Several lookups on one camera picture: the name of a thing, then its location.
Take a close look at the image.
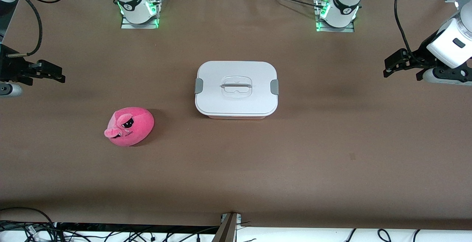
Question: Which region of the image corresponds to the pink plush toy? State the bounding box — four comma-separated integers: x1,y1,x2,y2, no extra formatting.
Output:
104,107,155,147

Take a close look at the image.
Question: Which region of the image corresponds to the white plastic box lid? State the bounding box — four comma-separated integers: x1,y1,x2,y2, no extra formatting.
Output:
195,61,280,116

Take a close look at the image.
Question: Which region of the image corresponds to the white plastic box base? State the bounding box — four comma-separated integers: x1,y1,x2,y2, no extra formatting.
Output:
199,112,275,120

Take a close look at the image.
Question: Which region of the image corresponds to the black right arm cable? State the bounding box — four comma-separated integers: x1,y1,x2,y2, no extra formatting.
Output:
7,0,44,57

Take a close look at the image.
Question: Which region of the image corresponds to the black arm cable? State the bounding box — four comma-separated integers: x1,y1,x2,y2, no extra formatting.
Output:
393,0,418,55
7,0,44,57

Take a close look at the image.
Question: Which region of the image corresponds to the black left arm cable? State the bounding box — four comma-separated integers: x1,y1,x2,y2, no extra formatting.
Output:
393,0,418,55

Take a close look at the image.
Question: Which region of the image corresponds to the aluminium frame post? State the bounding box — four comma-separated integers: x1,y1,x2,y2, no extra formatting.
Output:
212,212,242,242

